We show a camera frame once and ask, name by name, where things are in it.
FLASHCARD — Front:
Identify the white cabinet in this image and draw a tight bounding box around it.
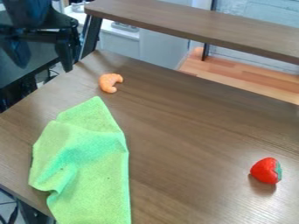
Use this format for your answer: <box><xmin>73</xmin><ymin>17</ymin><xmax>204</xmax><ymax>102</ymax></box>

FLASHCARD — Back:
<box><xmin>96</xmin><ymin>20</ymin><xmax>191</xmax><ymax>70</ymax></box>

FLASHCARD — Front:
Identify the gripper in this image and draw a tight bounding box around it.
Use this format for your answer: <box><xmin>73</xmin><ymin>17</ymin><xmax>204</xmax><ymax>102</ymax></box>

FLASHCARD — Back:
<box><xmin>0</xmin><ymin>0</ymin><xmax>82</xmax><ymax>74</ymax></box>

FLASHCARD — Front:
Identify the orange toy croissant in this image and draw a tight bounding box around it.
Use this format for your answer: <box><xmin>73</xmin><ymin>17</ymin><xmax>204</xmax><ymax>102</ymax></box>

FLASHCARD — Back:
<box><xmin>98</xmin><ymin>73</ymin><xmax>125</xmax><ymax>95</ymax></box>

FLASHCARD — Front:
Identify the red toy strawberry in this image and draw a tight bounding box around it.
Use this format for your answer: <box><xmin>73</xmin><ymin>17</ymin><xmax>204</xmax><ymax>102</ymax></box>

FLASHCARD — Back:
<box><xmin>248</xmin><ymin>157</ymin><xmax>283</xmax><ymax>186</ymax></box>

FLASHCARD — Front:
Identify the green cloth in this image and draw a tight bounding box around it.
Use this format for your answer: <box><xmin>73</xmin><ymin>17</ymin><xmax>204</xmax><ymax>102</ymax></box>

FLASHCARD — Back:
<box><xmin>26</xmin><ymin>95</ymin><xmax>134</xmax><ymax>224</ymax></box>

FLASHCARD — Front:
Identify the wooden table with black legs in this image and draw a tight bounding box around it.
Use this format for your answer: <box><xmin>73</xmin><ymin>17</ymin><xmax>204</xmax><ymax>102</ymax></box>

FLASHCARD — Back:
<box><xmin>79</xmin><ymin>0</ymin><xmax>299</xmax><ymax>66</ymax></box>

